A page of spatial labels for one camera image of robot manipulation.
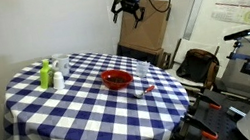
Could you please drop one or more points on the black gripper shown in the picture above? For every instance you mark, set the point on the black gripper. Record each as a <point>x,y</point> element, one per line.
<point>133,3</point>

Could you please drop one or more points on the clear plastic measuring cup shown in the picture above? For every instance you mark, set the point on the clear plastic measuring cup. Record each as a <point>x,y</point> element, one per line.
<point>142,68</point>

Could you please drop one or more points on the red bowl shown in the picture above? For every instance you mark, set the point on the red bowl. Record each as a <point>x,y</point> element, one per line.
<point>115,84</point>

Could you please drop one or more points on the brown cardboard box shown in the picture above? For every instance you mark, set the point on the brown cardboard box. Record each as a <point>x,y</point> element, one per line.
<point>146,33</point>

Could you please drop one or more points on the coffee bean pile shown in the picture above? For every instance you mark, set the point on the coffee bean pile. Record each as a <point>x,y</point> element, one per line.
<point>117,80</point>

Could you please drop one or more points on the white ceramic mug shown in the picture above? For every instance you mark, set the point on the white ceramic mug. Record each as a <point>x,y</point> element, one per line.
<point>64,65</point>

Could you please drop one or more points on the black chair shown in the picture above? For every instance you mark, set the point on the black chair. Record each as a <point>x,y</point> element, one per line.
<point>198,66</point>

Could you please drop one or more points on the small white shaker bottle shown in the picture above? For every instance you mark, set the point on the small white shaker bottle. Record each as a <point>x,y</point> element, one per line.
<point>58,81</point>

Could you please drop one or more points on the green bottle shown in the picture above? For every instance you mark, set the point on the green bottle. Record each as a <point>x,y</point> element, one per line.
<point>45,77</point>

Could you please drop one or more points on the blue white checkered tablecloth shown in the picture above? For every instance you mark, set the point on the blue white checkered tablecloth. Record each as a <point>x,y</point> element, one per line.
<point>83,127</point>

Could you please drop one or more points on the black perforated board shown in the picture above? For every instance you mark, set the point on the black perforated board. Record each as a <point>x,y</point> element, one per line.
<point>227,121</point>

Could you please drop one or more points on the grey metal rail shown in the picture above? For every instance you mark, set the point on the grey metal rail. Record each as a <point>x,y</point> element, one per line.
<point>195,11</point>

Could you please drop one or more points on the black bar camera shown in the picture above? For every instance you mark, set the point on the black bar camera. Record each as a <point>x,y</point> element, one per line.
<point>239,34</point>

